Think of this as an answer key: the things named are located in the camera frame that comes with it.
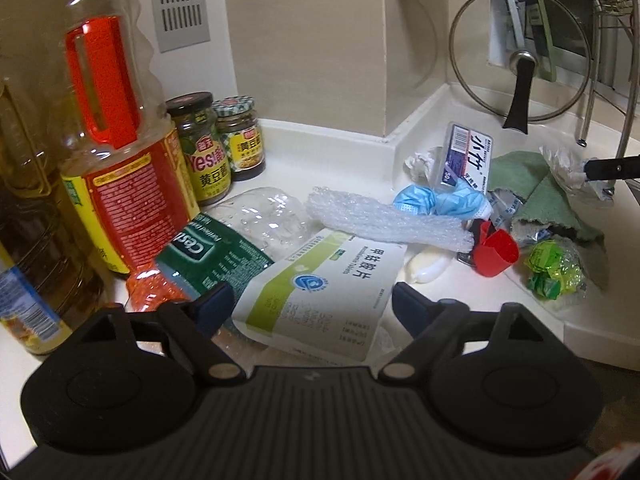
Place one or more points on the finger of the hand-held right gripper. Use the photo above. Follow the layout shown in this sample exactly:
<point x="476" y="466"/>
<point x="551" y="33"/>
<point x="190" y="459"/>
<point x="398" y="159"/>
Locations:
<point x="615" y="168"/>

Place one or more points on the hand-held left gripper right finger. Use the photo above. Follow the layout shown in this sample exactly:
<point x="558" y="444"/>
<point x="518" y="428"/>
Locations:
<point x="412" y="307"/>

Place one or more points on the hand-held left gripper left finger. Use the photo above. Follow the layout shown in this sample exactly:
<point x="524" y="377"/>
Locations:
<point x="215" y="305"/>

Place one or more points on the clear plastic wrapper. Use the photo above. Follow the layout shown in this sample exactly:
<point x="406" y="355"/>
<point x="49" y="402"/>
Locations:
<point x="565" y="170"/>

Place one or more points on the white green medicine box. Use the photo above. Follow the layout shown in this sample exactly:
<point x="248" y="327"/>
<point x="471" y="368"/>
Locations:
<point x="320" y="300"/>

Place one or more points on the silver foil pouch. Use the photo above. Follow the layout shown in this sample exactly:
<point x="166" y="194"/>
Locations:
<point x="505" y="207"/>

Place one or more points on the white plastic bag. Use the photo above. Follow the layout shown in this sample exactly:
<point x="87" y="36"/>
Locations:
<point x="422" y="162"/>

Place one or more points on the small white oblong piece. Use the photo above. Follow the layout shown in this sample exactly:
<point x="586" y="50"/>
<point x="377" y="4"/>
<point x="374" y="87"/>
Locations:
<point x="430" y="267"/>

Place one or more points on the steel dish rack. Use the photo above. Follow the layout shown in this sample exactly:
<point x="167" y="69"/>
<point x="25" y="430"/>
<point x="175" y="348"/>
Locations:
<point x="627" y="125"/>

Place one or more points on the crushed clear green label bottle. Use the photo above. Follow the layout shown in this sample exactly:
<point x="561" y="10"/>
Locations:
<point x="215" y="255"/>

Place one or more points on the green cleaning cloth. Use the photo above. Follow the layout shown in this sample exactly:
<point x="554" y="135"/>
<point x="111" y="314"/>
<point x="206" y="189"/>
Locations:
<point x="550" y="200"/>

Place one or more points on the white bubble wrap roll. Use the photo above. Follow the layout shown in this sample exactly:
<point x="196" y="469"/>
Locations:
<point x="380" y="220"/>

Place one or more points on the crumpled blue face mask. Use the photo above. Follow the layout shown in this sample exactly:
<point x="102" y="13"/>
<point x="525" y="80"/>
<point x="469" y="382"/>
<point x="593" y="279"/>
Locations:
<point x="425" y="200"/>

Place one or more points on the green yellow crumpled wrapper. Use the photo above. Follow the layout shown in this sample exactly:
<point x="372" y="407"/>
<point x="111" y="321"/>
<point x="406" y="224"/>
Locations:
<point x="555" y="270"/>

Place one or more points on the blue white packet box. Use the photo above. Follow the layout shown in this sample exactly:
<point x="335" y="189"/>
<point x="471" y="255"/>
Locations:
<point x="467" y="155"/>

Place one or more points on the sauce jar with dark lid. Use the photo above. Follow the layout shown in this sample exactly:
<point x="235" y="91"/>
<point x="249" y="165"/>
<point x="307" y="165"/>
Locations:
<point x="202" y="155"/>

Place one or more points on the sauce jar with checkered lid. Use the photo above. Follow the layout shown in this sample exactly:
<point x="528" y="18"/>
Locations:
<point x="242" y="145"/>

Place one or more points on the green cutting board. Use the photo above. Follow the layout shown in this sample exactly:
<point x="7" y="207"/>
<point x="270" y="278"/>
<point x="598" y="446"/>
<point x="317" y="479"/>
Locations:
<point x="542" y="20"/>

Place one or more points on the blue label oil bottle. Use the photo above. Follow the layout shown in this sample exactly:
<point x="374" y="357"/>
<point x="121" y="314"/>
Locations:
<point x="35" y="240"/>

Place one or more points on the grey wall vent grille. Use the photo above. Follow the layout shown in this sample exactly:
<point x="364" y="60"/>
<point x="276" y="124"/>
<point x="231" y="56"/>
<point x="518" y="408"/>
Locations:
<point x="182" y="5"/>

